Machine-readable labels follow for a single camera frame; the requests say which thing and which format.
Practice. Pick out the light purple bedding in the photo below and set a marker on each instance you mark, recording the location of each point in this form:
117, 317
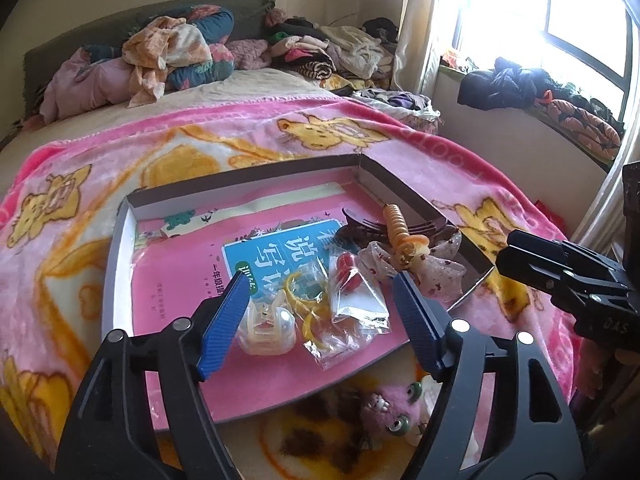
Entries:
85, 85

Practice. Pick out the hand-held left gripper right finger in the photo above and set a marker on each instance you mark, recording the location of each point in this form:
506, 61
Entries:
417, 325

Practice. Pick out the brown hair claw clip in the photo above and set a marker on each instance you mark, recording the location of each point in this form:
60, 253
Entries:
370, 230

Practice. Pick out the orange patterned cloth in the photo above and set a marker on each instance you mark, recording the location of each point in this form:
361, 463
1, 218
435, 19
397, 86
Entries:
585, 127

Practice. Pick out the dark blue floral quilt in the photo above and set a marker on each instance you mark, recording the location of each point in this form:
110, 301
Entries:
210, 27

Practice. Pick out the pile of mixed clothes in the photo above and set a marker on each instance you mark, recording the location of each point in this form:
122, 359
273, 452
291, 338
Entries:
340, 50

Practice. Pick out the pink bear printed blanket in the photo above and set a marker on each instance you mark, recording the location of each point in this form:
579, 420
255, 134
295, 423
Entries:
200, 145

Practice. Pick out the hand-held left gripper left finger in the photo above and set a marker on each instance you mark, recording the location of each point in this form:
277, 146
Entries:
225, 325

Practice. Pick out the white hair claw clip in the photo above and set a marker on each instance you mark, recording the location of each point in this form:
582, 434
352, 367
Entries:
267, 327

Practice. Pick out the floral bow hair clip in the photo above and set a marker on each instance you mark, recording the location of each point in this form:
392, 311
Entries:
440, 265

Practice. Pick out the dark clothes on windowsill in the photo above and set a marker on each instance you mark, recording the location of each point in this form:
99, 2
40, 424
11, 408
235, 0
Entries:
505, 85

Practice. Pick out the bagged red bead earrings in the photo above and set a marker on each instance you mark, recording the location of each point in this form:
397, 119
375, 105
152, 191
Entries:
355, 295

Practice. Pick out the cream curtain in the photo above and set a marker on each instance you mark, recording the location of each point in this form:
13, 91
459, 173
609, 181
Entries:
425, 35

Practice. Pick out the pink furry monster clip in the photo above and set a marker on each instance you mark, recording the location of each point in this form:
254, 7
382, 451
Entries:
395, 410

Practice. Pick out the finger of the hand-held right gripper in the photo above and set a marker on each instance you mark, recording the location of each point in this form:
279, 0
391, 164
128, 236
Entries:
545, 247
530, 270

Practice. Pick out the pile of clothes and bedding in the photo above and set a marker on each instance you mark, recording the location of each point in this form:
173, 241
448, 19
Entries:
65, 45

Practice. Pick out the brown shallow cardboard box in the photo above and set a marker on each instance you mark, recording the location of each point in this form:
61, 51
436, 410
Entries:
380, 180

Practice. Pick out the dark purple clothes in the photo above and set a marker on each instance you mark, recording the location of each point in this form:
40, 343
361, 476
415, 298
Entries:
400, 102

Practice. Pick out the orange floral cloth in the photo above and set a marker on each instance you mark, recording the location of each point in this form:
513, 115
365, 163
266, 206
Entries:
165, 47

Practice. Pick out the pink book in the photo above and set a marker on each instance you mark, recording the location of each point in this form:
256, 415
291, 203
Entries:
175, 285

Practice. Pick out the pink fuzzy cloth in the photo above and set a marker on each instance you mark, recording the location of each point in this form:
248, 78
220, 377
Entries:
250, 52

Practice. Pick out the orange spiral hair clip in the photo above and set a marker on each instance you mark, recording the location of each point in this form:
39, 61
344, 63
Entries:
402, 232

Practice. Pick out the window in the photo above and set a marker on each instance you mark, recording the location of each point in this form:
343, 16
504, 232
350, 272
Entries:
550, 10

